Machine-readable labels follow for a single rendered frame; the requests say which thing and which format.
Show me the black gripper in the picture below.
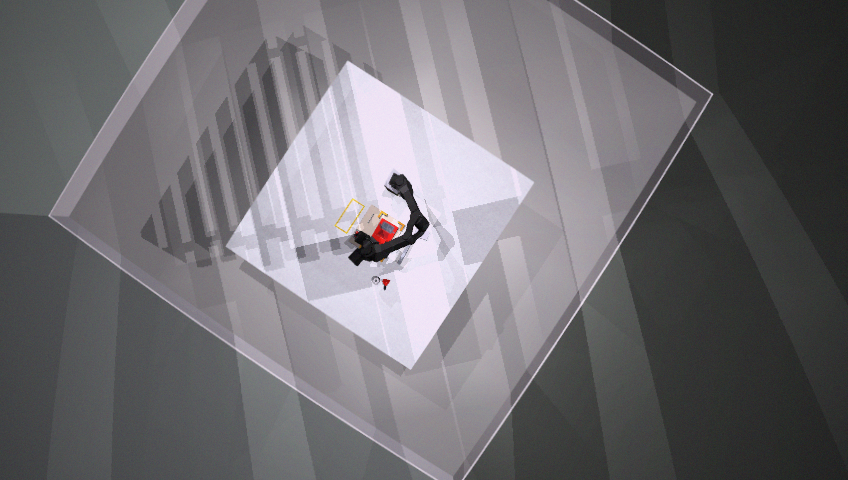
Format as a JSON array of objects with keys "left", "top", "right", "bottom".
[{"left": 355, "top": 231, "right": 390, "bottom": 259}]

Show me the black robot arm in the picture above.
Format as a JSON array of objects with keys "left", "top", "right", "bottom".
[{"left": 348, "top": 173, "right": 430, "bottom": 266}]

